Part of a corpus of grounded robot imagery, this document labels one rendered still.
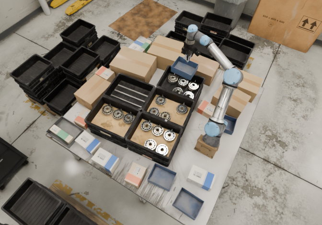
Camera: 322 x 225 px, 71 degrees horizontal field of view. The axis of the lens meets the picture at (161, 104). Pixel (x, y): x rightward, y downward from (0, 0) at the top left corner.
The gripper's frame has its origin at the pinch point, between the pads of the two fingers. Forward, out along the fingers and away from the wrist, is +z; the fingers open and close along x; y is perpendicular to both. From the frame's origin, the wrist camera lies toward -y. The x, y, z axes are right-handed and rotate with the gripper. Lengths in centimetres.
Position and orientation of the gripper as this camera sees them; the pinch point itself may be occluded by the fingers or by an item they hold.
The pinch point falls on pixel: (188, 61)
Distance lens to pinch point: 210.2
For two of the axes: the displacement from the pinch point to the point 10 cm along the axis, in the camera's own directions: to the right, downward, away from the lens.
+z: -0.6, 5.9, 8.1
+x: -5.2, 6.7, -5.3
